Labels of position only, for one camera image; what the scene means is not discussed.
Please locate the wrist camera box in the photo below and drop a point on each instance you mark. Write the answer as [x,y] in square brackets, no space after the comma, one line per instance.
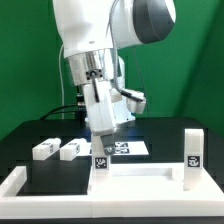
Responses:
[135,100]

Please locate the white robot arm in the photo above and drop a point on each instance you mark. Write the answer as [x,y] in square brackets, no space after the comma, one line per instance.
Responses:
[92,32]

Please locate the white U-shaped fence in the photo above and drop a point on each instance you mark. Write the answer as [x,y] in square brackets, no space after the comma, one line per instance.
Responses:
[14,206]

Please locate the fiducial marker sheet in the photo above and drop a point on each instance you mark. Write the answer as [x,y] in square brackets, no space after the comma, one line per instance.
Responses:
[130,148]

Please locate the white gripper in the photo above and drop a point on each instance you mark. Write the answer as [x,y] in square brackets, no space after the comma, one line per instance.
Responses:
[100,114]

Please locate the white desk tabletop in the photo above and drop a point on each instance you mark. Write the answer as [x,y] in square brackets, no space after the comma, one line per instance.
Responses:
[154,181]

